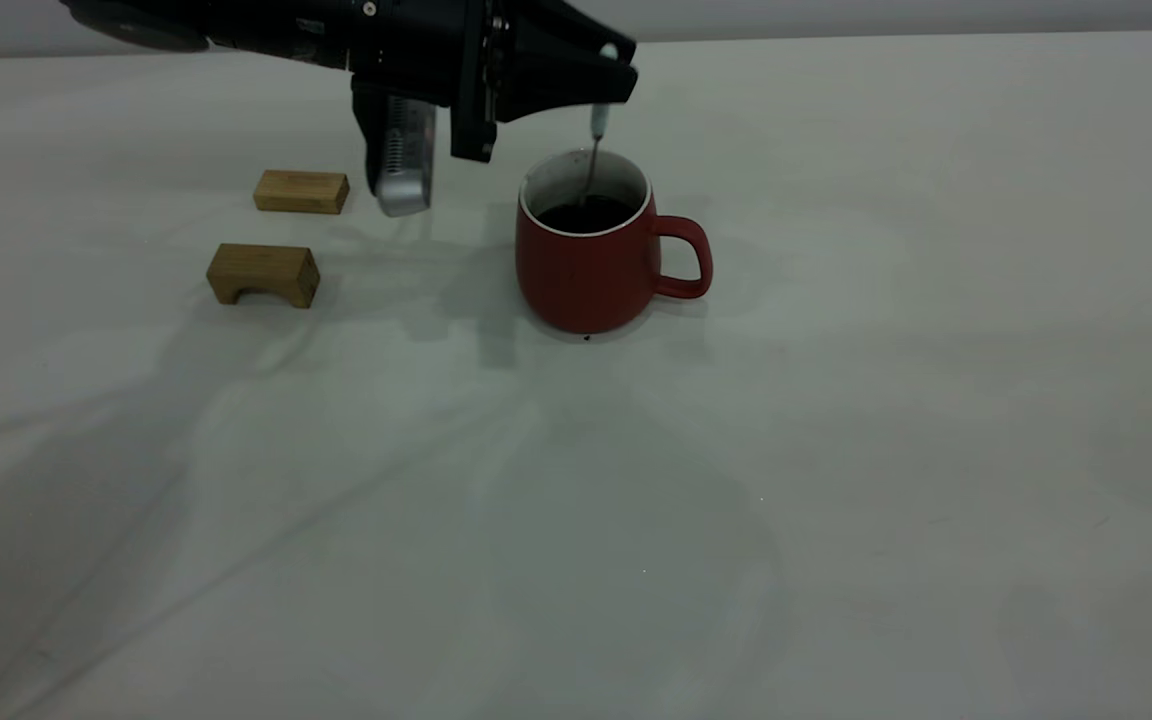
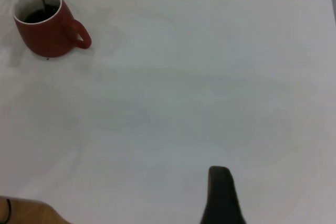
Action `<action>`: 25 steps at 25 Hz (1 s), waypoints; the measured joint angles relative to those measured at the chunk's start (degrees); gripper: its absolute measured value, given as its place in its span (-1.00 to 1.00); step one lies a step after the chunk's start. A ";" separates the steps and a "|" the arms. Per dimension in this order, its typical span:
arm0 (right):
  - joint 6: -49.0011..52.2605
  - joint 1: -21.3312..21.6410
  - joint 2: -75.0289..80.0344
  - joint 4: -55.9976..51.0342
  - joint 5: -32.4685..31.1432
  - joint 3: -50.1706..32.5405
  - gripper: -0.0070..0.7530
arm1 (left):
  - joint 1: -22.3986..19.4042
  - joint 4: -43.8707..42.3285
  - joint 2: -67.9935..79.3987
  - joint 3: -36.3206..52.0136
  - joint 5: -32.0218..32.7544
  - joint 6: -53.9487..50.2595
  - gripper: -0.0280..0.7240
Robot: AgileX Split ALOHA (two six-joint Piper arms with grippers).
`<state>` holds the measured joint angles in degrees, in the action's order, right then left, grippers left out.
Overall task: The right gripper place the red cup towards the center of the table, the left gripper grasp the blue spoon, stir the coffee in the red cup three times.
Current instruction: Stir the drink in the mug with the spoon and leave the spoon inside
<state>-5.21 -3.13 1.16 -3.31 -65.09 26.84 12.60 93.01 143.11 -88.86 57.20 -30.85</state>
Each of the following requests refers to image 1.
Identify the arch-shaped wooden block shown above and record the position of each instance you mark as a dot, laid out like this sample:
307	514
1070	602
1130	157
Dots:
266	268

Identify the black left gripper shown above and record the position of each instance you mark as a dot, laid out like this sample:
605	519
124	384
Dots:
436	45

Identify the red ceramic mug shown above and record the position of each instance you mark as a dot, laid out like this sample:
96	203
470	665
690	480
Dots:
576	282

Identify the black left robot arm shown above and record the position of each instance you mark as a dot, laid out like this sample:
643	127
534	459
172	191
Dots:
236	25

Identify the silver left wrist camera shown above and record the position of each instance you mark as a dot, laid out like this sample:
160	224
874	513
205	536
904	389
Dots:
404	170

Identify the dark coffee liquid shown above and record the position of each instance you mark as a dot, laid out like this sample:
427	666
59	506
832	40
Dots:
576	217

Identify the flat rectangular wooden block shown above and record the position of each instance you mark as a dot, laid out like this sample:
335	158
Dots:
302	192

